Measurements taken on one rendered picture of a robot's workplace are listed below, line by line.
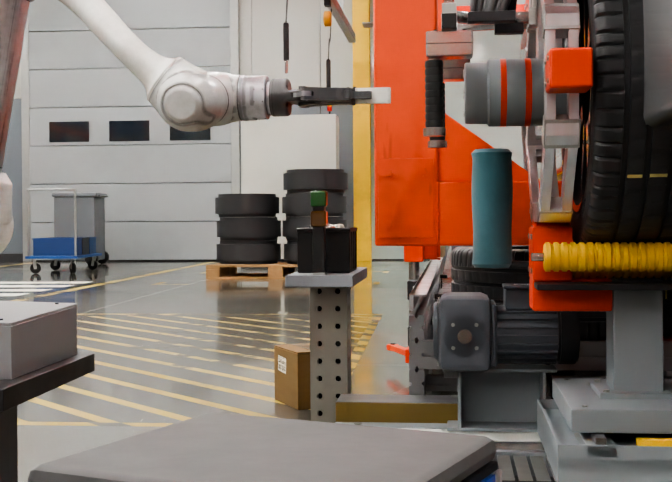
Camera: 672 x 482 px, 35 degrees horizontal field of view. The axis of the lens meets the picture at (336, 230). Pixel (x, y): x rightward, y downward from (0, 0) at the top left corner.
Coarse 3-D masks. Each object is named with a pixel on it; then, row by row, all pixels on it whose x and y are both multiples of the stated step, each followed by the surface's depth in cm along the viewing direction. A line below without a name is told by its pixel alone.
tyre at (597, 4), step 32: (608, 0) 189; (640, 0) 188; (608, 32) 188; (640, 32) 186; (608, 64) 187; (640, 64) 186; (608, 96) 187; (640, 96) 187; (608, 128) 189; (640, 128) 188; (608, 160) 191; (640, 160) 190; (608, 192) 195; (640, 192) 194; (576, 224) 219; (608, 224) 201; (640, 224) 201
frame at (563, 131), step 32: (544, 0) 197; (576, 0) 196; (544, 32) 194; (576, 32) 193; (544, 96) 196; (576, 96) 193; (544, 128) 194; (576, 128) 193; (544, 160) 198; (576, 160) 198; (544, 192) 204
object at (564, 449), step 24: (552, 408) 245; (552, 432) 207; (552, 456) 207; (576, 456) 196; (600, 456) 195; (624, 456) 195; (648, 456) 194; (576, 480) 196; (600, 480) 195; (624, 480) 195; (648, 480) 194
